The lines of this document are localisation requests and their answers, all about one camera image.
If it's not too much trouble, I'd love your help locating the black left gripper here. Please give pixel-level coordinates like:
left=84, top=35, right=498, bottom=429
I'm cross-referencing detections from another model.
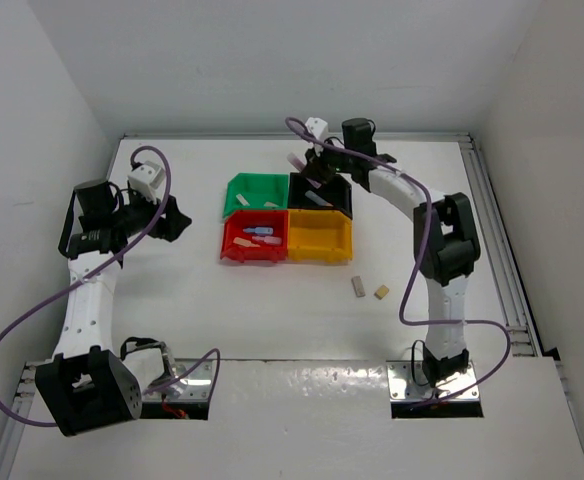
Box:
left=109, top=185, right=190, bottom=242

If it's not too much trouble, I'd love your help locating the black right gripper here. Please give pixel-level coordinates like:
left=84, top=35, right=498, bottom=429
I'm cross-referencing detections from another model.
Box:
left=303, top=136, right=356, bottom=183

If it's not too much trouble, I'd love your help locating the beige white mini stapler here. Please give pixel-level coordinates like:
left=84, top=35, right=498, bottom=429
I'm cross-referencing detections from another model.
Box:
left=235, top=194, right=250, bottom=207

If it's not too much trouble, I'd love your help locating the orange correction tape dispenser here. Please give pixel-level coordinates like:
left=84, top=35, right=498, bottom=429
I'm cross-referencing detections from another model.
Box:
left=233, top=237, right=255, bottom=248

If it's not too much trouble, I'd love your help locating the beige staple box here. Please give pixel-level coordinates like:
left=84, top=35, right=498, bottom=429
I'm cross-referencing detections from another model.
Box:
left=351, top=276, right=366, bottom=298

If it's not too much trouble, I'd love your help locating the tan eraser block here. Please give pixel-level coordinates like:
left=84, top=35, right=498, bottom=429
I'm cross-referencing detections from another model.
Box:
left=374, top=285, right=389, bottom=300

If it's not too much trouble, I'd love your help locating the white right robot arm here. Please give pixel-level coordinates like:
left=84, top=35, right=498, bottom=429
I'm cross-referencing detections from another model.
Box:
left=298, top=117, right=481, bottom=386

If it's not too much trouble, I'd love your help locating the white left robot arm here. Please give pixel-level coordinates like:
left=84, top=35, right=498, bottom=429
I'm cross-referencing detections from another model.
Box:
left=35, top=176, right=191, bottom=437

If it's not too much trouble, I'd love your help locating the black plastic bin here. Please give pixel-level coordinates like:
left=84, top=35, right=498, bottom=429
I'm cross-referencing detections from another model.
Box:
left=288, top=173, right=353, bottom=219

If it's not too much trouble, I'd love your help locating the red plastic bin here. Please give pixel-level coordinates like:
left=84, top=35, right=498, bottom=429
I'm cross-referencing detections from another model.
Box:
left=220, top=210, right=288, bottom=263

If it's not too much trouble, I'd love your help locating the yellow plastic bin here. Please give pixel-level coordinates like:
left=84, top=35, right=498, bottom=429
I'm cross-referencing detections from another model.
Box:
left=287, top=209, right=353, bottom=264

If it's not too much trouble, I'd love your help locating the green plastic bin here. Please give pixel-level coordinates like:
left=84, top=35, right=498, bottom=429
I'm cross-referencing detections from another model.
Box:
left=222, top=172, right=289, bottom=219

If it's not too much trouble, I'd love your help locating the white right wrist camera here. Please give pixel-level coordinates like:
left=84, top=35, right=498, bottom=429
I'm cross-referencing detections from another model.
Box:
left=305, top=117, right=329, bottom=142

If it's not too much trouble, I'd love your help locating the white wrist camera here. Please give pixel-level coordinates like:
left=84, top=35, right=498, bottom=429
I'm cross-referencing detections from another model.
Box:
left=127, top=161, right=166, bottom=203
left=305, top=117, right=329, bottom=142

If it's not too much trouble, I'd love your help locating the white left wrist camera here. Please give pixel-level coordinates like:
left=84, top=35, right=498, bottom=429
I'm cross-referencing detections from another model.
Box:
left=127, top=161, right=166, bottom=203

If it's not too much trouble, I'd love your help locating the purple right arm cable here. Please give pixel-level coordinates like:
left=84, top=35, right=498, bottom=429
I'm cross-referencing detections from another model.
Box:
left=284, top=116, right=512, bottom=407

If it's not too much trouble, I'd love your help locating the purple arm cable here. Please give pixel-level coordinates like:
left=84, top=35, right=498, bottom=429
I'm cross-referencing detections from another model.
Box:
left=284, top=116, right=512, bottom=407
left=0, top=145, right=222, bottom=429

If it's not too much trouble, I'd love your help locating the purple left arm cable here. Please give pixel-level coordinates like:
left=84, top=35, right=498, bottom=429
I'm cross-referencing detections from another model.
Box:
left=0, top=145, right=222, bottom=429

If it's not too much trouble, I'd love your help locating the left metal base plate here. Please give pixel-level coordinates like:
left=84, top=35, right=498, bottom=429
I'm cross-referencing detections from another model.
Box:
left=143, top=359, right=215, bottom=403

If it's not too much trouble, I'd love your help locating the metal base plate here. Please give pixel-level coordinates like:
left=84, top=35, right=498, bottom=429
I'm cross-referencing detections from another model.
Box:
left=386, top=361, right=480, bottom=403
left=143, top=359, right=215, bottom=403

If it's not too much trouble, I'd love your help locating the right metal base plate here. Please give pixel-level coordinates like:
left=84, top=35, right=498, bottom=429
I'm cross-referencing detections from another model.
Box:
left=386, top=361, right=480, bottom=403

